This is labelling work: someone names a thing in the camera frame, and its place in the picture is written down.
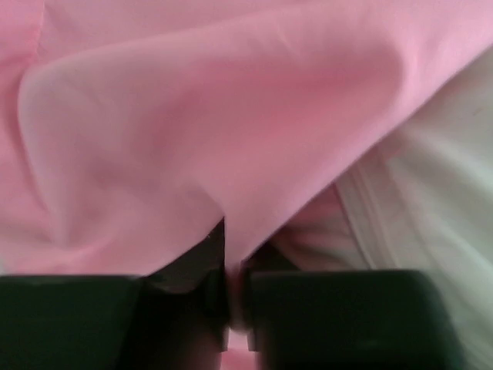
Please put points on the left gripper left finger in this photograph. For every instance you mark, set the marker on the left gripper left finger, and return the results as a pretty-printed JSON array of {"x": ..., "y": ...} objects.
[{"x": 174, "y": 318}]

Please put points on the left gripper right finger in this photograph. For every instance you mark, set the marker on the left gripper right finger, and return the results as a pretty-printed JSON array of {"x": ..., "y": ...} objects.
[{"x": 386, "y": 319}]

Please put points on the white pillow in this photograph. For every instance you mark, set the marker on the white pillow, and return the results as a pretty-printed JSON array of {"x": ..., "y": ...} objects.
[{"x": 421, "y": 199}]

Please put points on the pink pillowcase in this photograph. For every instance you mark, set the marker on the pink pillowcase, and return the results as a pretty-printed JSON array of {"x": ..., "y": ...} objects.
[{"x": 130, "y": 129}]

